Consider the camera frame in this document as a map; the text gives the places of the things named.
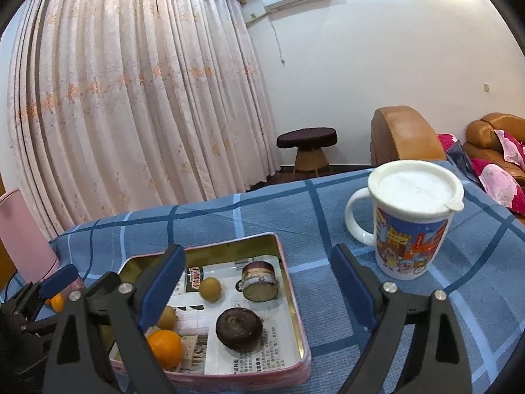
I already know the brown leather sofa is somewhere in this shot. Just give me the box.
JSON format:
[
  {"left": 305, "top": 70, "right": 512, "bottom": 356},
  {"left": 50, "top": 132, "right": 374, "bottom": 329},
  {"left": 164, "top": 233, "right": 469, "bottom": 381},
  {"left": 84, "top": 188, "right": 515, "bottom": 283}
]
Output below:
[{"left": 463, "top": 112, "right": 525, "bottom": 189}]

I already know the printed paper liner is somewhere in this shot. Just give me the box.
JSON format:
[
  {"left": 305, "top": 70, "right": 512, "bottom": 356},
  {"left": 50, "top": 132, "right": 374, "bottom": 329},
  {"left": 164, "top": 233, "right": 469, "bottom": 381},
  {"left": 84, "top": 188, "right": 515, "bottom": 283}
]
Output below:
[{"left": 154, "top": 260, "right": 306, "bottom": 376}]

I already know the pink floral cushion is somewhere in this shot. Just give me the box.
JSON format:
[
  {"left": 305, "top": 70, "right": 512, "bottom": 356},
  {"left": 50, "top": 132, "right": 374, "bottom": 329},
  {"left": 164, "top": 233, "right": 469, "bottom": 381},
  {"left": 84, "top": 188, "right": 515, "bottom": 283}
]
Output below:
[
  {"left": 494, "top": 129, "right": 525, "bottom": 163},
  {"left": 437, "top": 133, "right": 464, "bottom": 152}
]

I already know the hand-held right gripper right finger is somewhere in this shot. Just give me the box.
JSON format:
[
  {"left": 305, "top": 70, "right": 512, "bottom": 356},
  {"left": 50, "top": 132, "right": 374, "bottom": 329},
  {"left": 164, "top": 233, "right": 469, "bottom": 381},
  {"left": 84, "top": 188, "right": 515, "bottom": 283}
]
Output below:
[{"left": 331, "top": 244, "right": 470, "bottom": 394}]

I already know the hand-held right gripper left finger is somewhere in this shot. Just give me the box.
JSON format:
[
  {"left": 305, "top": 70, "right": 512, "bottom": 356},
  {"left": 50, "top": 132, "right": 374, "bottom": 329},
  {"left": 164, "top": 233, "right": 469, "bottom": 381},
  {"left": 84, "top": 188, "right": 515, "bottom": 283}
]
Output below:
[{"left": 43, "top": 244, "right": 186, "bottom": 394}]

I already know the beige cable conduit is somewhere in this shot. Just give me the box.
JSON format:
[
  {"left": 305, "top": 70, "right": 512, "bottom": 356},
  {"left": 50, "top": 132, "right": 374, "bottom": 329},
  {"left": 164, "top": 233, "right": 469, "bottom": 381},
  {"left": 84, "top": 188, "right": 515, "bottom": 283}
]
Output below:
[{"left": 245, "top": 8, "right": 269, "bottom": 29}]

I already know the dark blue cloth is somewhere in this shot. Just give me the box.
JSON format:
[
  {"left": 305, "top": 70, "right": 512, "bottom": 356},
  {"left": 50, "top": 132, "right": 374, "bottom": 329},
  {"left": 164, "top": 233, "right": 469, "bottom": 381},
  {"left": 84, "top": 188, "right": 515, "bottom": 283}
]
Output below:
[{"left": 446, "top": 142, "right": 480, "bottom": 181}]

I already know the blue plaid blanket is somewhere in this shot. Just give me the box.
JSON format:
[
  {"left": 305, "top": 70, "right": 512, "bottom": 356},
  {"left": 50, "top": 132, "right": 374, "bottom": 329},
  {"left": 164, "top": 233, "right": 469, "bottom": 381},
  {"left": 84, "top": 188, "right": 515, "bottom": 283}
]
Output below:
[{"left": 0, "top": 160, "right": 525, "bottom": 394}]

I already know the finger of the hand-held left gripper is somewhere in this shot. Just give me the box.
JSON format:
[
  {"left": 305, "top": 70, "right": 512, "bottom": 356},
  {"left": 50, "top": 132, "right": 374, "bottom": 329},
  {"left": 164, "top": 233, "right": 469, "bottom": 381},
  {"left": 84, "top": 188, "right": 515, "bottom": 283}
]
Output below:
[
  {"left": 85, "top": 271, "right": 123, "bottom": 302},
  {"left": 4, "top": 265, "right": 80, "bottom": 329}
]

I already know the small round jar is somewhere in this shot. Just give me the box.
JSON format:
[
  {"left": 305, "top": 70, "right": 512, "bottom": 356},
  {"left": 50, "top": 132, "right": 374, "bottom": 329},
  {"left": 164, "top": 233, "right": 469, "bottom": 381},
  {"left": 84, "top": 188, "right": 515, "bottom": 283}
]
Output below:
[{"left": 241, "top": 261, "right": 280, "bottom": 303}]

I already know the air conditioner power cable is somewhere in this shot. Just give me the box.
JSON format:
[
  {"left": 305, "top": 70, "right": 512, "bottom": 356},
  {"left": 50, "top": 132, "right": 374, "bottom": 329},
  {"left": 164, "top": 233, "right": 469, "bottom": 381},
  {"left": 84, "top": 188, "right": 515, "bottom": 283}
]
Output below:
[{"left": 271, "top": 11, "right": 286, "bottom": 66}]

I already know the dark round wicker stool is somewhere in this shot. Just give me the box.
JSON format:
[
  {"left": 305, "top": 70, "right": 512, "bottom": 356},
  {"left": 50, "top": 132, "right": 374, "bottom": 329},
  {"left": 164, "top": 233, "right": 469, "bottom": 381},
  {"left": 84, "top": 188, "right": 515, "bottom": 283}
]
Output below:
[{"left": 276, "top": 128, "right": 338, "bottom": 173}]

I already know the dark brown round fruit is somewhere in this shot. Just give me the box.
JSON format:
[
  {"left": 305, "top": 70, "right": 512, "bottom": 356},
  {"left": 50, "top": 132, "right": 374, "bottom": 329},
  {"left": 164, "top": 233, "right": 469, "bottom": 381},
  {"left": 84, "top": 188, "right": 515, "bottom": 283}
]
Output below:
[{"left": 216, "top": 308, "right": 264, "bottom": 354}]

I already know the pink floral curtain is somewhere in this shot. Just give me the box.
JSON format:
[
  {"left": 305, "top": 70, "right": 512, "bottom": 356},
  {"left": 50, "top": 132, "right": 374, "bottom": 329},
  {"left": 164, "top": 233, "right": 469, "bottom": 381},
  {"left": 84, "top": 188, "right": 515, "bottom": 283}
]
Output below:
[{"left": 6, "top": 0, "right": 282, "bottom": 239}]

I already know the small yellow-green fruit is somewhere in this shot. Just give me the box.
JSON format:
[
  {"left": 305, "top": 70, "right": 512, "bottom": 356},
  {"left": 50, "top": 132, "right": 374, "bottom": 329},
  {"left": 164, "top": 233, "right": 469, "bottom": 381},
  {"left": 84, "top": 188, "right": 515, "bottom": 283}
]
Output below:
[
  {"left": 199, "top": 277, "right": 223, "bottom": 302},
  {"left": 158, "top": 306, "right": 178, "bottom": 331}
]

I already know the white cartoon print mug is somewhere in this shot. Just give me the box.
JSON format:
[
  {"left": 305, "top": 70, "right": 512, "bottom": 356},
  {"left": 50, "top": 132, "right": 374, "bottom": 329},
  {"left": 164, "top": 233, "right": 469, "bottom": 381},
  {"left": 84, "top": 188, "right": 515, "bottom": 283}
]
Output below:
[{"left": 345, "top": 186, "right": 454, "bottom": 280}]

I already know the pink metal tin box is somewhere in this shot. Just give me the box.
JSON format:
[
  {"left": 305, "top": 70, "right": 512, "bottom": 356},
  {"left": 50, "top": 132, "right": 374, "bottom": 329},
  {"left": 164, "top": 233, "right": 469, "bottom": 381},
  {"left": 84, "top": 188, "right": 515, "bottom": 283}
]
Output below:
[{"left": 109, "top": 232, "right": 312, "bottom": 387}]

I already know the pink plastic bin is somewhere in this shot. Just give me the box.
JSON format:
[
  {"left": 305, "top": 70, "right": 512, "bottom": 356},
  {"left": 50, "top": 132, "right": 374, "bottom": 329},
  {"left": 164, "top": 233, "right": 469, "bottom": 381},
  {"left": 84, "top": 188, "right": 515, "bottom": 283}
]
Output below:
[{"left": 0, "top": 189, "right": 59, "bottom": 282}]

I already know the white plastic mug lid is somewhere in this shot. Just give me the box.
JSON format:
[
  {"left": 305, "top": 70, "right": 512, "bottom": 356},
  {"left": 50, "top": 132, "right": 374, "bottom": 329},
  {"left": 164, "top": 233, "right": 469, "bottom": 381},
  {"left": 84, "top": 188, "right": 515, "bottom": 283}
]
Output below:
[{"left": 367, "top": 159, "right": 465, "bottom": 216}]

